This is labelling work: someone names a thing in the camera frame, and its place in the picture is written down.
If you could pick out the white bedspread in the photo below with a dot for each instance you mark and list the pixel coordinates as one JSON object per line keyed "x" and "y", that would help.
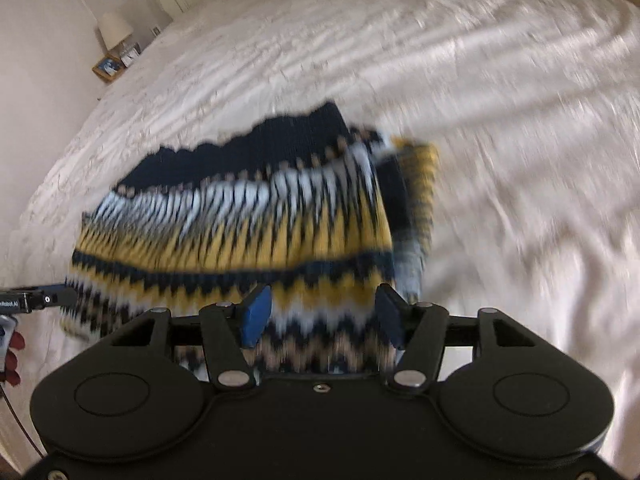
{"x": 450, "y": 85}

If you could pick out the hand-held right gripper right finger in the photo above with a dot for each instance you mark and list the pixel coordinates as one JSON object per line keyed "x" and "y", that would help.
{"x": 390, "y": 317}

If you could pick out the person's left hand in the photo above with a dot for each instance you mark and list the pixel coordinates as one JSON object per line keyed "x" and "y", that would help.
{"x": 14, "y": 360}

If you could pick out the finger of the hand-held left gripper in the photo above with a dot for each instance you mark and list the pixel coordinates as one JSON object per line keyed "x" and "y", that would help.
{"x": 55, "y": 296}

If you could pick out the navy yellow patterned knit sweater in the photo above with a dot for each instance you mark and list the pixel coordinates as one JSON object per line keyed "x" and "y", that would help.
{"x": 250, "y": 220}

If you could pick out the cream table lamp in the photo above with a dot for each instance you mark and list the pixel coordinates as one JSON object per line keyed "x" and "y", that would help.
{"x": 114, "y": 30}

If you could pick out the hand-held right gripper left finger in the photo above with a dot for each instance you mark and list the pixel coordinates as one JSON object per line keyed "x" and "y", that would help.
{"x": 256, "y": 317}

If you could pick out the wooden photo frame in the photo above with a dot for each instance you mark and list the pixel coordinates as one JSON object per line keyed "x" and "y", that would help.
{"x": 107, "y": 66}

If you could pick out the small alarm clock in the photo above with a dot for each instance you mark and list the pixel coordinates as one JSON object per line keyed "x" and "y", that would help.
{"x": 130, "y": 56}

